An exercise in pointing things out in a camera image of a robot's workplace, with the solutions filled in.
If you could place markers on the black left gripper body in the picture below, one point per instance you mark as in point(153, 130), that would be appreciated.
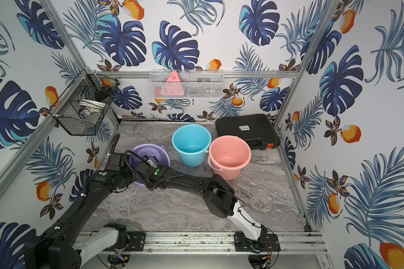
point(114, 161)

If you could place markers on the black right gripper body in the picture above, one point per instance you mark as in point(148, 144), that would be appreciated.
point(148, 185)

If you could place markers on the purple plastic bucket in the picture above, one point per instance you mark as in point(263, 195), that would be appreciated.
point(157, 154)

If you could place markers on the teal plastic bucket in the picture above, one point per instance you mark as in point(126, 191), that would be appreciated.
point(192, 142)

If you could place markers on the pink plastic bucket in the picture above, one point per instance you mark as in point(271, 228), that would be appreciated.
point(228, 155)

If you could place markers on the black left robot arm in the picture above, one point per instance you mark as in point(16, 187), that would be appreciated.
point(54, 249)

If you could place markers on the pink triangular item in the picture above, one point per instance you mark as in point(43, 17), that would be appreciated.
point(172, 87)

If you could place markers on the black plastic tool case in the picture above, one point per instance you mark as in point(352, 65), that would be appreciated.
point(256, 130)

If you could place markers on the black wire basket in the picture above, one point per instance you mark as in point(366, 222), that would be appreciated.
point(81, 109)

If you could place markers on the clear wall shelf basket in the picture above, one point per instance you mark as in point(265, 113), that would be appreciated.
point(198, 83)

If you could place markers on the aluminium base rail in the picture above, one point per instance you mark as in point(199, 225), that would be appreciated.
point(230, 243)

